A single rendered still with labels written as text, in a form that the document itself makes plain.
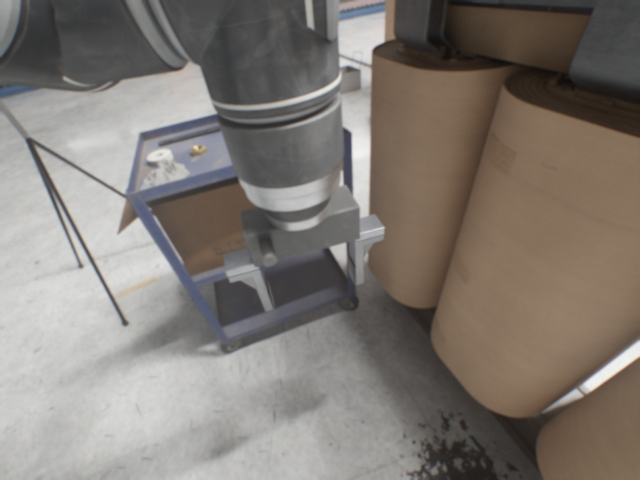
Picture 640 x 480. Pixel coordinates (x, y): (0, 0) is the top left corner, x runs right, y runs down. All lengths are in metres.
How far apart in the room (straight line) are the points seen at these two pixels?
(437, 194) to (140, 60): 0.79
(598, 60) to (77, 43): 0.60
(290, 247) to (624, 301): 0.58
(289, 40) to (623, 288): 0.63
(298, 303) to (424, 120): 0.95
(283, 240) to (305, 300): 1.11
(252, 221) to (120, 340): 1.58
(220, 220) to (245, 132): 0.78
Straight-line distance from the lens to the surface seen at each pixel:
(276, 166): 0.25
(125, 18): 0.24
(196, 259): 1.11
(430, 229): 1.00
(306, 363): 1.42
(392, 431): 1.33
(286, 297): 1.46
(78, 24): 0.26
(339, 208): 0.33
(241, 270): 0.37
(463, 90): 0.80
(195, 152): 1.04
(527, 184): 0.66
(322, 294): 1.44
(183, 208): 0.98
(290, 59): 0.22
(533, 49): 0.79
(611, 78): 0.61
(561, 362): 0.90
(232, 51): 0.23
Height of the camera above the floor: 1.29
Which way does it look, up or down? 43 degrees down
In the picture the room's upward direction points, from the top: 9 degrees counter-clockwise
